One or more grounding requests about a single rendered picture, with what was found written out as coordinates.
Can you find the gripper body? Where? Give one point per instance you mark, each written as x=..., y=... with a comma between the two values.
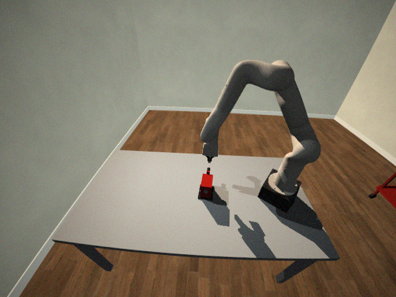
x=210, y=150

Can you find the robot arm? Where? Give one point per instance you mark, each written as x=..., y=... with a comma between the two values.
x=280, y=78

